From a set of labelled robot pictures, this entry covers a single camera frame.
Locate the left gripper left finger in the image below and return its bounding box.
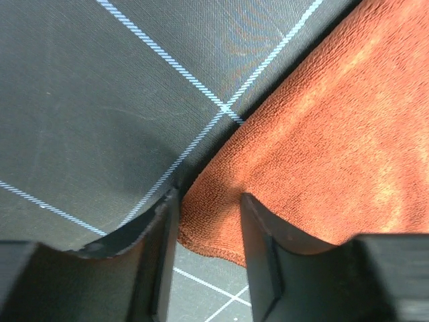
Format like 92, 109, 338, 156
1, 189, 180, 321

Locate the brown towel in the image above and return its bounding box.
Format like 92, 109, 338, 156
178, 1, 428, 265

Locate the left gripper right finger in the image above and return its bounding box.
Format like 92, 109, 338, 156
240, 193, 428, 321

